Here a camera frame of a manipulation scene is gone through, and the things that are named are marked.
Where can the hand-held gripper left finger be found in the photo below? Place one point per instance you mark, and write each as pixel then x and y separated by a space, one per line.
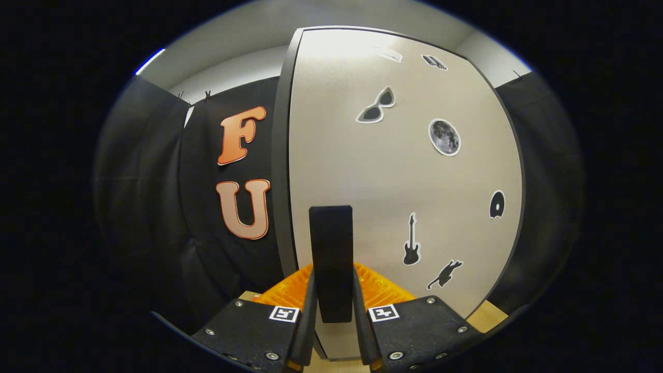
pixel 306 331

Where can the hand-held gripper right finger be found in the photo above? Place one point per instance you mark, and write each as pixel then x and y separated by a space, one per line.
pixel 362 336

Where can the beige shoe cabinet door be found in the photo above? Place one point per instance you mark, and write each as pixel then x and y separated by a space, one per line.
pixel 362 171

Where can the dark grey shoe cabinet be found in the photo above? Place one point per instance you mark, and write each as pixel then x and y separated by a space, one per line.
pixel 280 155

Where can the black backdrop cloth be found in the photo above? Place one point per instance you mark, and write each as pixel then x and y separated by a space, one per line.
pixel 155 207

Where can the row of black cloth clips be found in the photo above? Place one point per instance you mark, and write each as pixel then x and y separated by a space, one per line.
pixel 207 96

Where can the long ceiling light tube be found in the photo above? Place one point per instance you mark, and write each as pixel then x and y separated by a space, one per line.
pixel 150 62

